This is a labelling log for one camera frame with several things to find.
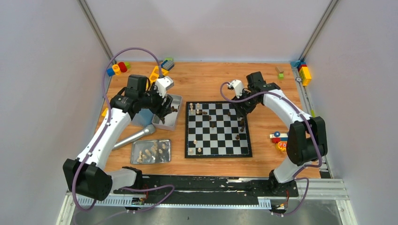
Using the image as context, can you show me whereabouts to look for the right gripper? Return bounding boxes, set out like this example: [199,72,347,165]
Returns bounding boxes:
[230,89,259,118]

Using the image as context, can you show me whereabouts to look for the tin box with dark pieces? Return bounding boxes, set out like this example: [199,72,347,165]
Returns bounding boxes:
[152,94,183,131]

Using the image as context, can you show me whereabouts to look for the black silver chess board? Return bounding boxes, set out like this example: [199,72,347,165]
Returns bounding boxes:
[185,101,253,158]

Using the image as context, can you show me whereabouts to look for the tin lid with light pieces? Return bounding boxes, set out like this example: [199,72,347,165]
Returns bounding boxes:
[130,139,171,165]

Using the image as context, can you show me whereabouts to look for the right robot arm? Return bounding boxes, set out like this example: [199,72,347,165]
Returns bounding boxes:
[226,72,328,196]

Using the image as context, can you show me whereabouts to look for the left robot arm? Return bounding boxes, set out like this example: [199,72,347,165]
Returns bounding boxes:
[63,75,174,201]

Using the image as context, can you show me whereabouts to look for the blue plastic bag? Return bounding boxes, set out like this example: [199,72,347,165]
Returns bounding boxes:
[131,109,154,127]

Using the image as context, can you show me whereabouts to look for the silver microphone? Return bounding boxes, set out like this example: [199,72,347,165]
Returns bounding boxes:
[112,124,156,151]

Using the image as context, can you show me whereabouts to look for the yellow toy saw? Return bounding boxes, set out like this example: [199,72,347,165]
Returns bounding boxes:
[149,66,169,83]

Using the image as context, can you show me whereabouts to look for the blue green toy block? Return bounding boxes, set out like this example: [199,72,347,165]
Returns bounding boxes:
[161,58,175,71]

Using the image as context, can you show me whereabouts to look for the colourful toy car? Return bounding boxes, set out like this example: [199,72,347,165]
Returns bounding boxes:
[269,131,288,152]

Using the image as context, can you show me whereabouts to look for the colourful toy blocks left corner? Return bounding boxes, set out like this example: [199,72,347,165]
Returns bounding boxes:
[106,61,131,77]

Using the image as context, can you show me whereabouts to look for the colourful toy blocks corner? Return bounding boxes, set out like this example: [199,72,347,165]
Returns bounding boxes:
[106,61,131,77]
[290,60,312,86]

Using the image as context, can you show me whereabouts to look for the small yellow block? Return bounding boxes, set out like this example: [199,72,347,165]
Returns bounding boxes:
[101,108,108,117]

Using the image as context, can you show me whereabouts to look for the colourful toy blocks right corner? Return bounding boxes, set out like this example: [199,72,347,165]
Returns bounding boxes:
[290,60,312,86]

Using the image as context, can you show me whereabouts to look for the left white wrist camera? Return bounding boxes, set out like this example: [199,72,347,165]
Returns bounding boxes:
[155,76,174,98]

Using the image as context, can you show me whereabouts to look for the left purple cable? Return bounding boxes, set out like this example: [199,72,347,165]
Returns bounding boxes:
[71,47,176,215]

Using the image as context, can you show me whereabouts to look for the purple cable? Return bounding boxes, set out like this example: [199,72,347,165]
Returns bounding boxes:
[220,81,324,217]
[71,47,176,215]

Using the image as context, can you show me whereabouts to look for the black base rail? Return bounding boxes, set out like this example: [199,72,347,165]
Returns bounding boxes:
[113,174,299,207]

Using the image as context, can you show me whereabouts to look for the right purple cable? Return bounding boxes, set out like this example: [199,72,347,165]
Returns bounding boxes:
[220,81,324,217]

